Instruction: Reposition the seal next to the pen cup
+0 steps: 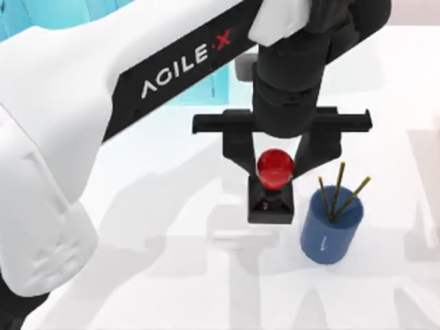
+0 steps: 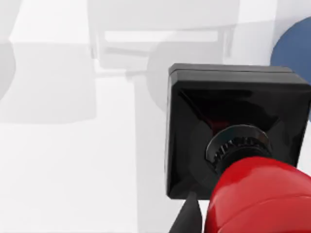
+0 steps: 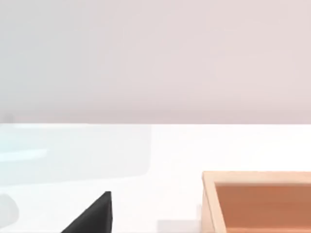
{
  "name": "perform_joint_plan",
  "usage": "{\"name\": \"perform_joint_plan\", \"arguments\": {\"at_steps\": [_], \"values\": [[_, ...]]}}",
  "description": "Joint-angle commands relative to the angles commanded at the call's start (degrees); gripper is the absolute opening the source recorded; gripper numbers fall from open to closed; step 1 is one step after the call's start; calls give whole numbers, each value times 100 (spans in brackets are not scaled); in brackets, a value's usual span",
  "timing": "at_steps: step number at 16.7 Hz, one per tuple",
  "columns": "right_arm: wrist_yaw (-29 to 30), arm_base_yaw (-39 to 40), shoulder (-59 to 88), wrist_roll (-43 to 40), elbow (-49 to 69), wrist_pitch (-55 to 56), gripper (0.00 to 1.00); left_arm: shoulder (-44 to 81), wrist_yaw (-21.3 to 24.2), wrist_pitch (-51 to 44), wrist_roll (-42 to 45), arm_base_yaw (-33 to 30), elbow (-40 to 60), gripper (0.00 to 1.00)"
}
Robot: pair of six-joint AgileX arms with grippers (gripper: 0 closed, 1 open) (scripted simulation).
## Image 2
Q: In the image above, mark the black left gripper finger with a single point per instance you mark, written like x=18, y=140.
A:
x=190, y=218

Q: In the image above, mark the blue round coaster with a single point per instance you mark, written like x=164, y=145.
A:
x=291, y=46

